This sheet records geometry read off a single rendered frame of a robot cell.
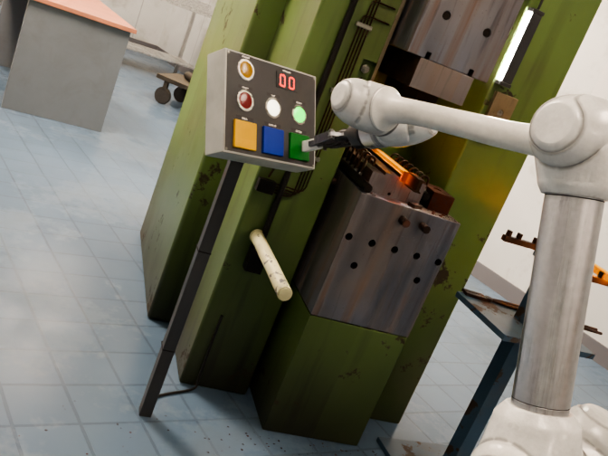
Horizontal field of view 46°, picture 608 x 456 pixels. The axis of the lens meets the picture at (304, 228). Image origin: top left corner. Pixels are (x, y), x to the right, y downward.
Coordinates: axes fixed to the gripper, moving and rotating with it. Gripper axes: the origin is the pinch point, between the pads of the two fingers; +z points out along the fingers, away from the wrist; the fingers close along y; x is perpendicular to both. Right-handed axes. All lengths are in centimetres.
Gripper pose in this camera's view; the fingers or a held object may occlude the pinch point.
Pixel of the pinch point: (312, 145)
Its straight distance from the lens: 200.9
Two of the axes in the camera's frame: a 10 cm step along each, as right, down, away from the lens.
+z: -7.0, 0.7, 7.1
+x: 0.1, -9.9, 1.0
